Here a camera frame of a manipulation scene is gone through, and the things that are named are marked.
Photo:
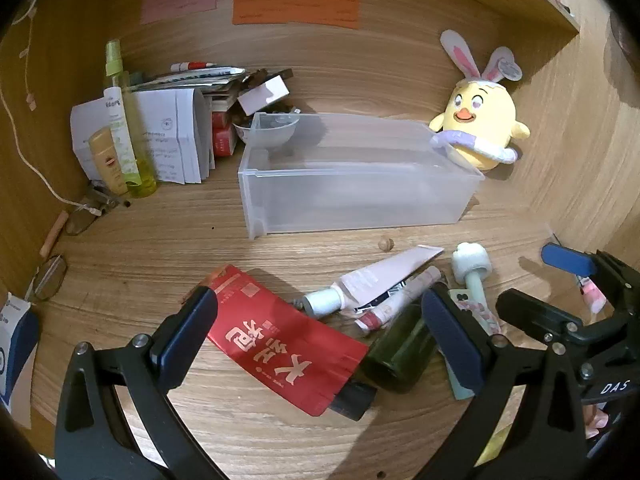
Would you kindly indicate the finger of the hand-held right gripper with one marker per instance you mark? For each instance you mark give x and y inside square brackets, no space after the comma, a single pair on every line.
[530,310]
[565,257]

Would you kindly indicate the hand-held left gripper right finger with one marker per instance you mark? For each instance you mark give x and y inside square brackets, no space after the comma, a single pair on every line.
[450,345]

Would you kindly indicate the yellow-green spray bottle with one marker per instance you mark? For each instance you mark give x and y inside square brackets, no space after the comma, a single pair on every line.
[142,180]

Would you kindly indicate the small pink white toy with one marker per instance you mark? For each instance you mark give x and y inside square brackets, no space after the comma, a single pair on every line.
[595,297]

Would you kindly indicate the person's right hand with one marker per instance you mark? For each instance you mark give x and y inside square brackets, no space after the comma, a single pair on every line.
[595,422]

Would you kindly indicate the small white cardboard box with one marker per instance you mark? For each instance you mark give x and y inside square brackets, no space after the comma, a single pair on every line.
[262,94]

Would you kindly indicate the small brown acorn bead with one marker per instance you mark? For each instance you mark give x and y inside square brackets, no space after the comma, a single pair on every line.
[386,243]

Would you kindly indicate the white cap light-green tube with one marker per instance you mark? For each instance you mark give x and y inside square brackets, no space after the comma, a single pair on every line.
[480,312]

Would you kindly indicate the pink and white tube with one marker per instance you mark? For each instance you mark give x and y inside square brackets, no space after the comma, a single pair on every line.
[380,275]

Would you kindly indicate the pile of printed leaflets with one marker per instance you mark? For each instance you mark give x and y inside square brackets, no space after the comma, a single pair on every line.
[200,77]

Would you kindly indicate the dark green bottle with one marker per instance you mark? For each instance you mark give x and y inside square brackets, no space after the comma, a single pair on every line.
[400,355]

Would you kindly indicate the clear plastic bowl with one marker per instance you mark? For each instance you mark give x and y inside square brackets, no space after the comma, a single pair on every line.
[267,132]

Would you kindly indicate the patterned pink lip balm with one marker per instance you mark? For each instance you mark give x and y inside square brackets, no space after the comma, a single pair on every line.
[400,300]

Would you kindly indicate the red and white marker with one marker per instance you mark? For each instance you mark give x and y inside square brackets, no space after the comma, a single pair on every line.
[192,65]

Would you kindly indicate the orange paper note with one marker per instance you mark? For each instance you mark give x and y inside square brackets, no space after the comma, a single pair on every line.
[295,10]

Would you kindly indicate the eyeglasses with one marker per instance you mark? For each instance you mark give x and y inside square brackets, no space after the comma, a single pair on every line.
[82,220]
[47,280]

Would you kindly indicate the thin black stick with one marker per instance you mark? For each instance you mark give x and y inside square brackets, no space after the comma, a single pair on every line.
[558,240]

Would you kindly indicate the blue and white carton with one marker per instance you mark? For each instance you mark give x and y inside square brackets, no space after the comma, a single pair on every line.
[17,350]

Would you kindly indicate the yellow chick plush toy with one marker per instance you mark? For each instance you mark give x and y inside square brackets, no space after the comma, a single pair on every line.
[480,110]

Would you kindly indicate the clear plastic bin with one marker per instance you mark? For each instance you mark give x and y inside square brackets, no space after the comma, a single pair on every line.
[350,195]

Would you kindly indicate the stack of folded white papers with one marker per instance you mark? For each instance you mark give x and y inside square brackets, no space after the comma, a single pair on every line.
[170,135]

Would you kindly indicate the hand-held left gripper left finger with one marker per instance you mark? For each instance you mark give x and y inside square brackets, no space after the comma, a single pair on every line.
[187,332]

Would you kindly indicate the red box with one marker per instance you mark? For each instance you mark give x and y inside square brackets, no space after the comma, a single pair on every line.
[225,142]
[222,119]

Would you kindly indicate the beige lotion bottle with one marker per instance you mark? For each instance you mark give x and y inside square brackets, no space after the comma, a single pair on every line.
[107,165]

